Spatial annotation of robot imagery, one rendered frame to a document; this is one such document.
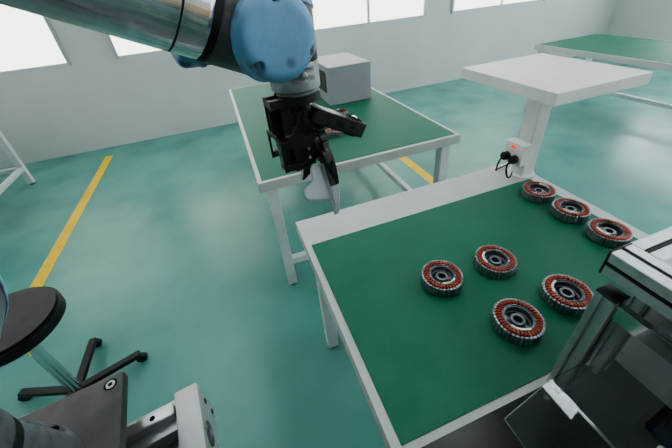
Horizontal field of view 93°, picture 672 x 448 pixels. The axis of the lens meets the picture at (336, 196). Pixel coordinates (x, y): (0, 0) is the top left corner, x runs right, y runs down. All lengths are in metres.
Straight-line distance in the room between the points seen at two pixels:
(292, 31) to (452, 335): 0.77
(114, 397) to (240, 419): 1.12
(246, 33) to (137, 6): 0.07
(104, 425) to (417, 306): 0.68
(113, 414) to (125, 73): 4.25
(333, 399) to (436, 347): 0.84
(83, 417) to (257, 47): 0.52
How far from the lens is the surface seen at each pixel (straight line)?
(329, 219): 1.20
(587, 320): 0.71
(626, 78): 1.22
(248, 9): 0.29
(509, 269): 1.03
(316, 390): 1.65
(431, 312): 0.92
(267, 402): 1.68
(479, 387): 0.84
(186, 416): 0.59
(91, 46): 4.64
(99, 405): 0.61
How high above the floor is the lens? 1.48
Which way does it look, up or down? 34 degrees down
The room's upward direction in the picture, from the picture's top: 6 degrees counter-clockwise
